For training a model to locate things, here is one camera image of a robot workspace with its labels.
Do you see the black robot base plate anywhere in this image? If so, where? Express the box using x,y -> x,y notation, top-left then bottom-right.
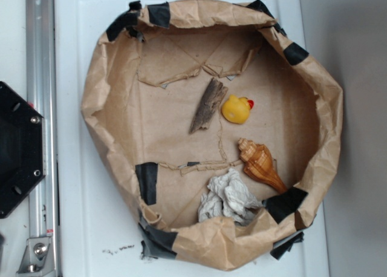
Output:
1,82 -> 45,219

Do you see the crumpled white paper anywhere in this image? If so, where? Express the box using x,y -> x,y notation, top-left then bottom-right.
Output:
198,168 -> 263,226

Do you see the brown paper bag bin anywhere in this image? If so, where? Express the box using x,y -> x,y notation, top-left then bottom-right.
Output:
81,0 -> 343,270

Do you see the aluminium extrusion rail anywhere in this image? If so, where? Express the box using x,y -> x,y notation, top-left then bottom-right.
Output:
26,0 -> 62,276

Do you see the metal corner bracket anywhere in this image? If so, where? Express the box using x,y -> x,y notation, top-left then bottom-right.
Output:
15,236 -> 56,276

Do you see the yellow rubber duck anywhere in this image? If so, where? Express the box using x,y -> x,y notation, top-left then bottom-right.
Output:
221,94 -> 254,124

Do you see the white plastic tray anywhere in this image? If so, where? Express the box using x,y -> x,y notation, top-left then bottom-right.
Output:
53,0 -> 331,277

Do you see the grey-brown wood chip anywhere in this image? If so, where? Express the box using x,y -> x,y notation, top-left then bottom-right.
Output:
189,77 -> 228,134

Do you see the brown striped conch shell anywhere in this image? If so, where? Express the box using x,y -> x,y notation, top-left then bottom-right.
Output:
238,138 -> 287,194

